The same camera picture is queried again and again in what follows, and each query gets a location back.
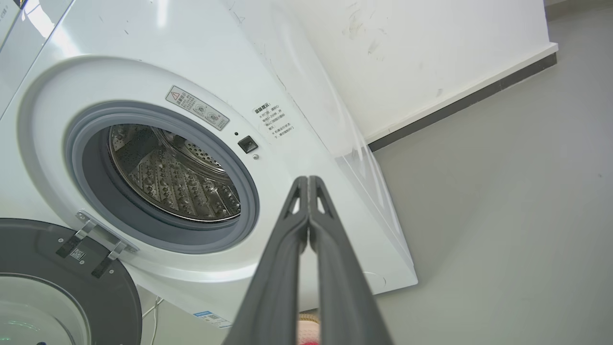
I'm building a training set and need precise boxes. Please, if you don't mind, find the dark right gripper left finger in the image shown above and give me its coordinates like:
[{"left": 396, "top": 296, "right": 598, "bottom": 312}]
[{"left": 223, "top": 176, "right": 309, "bottom": 345}]

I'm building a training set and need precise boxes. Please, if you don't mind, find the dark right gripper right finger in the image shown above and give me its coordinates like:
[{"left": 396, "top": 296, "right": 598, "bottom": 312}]
[{"left": 309, "top": 176, "right": 394, "bottom": 345}]

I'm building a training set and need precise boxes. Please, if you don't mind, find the cream perforated laundry basket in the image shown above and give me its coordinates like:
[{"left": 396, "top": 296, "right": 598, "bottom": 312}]
[{"left": 298, "top": 310, "right": 322, "bottom": 345}]

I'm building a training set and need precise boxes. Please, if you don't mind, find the perforated steel washer drum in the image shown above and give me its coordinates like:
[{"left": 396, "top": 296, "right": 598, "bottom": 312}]
[{"left": 108, "top": 124, "right": 241, "bottom": 222}]

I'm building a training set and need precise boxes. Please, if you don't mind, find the metal washing machine door hinge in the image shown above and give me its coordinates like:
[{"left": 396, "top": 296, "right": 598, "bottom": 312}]
[{"left": 55, "top": 210, "right": 139, "bottom": 278}]

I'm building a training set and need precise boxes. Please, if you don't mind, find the black washer door with glass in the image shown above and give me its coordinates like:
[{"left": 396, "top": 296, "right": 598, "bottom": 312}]
[{"left": 0, "top": 218, "right": 143, "bottom": 345}]

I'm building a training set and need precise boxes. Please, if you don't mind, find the blue energy label sticker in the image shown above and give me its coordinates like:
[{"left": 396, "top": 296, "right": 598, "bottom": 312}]
[{"left": 193, "top": 310, "right": 234, "bottom": 329}]

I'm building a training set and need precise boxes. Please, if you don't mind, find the grey rubber door gasket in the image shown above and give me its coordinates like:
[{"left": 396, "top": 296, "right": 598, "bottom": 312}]
[{"left": 65, "top": 101, "right": 260, "bottom": 254}]

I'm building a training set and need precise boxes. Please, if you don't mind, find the white text sticker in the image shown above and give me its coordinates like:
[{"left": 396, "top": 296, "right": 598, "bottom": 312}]
[{"left": 253, "top": 102, "right": 294, "bottom": 140}]

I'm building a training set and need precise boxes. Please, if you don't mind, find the grey warning sticker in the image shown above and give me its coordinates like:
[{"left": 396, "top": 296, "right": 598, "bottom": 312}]
[{"left": 166, "top": 86, "right": 230, "bottom": 131}]

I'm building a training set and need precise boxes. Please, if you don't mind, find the black and white baseboard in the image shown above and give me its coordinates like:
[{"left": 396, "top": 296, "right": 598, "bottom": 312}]
[{"left": 365, "top": 42, "right": 559, "bottom": 153}]

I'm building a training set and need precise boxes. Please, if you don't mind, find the white front-load washing machine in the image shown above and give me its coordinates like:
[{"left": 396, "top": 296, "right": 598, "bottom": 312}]
[{"left": 0, "top": 0, "right": 418, "bottom": 331}]

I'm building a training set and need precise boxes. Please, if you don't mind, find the thin white power cable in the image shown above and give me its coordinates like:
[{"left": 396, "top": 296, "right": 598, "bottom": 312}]
[{"left": 141, "top": 297, "right": 164, "bottom": 345}]

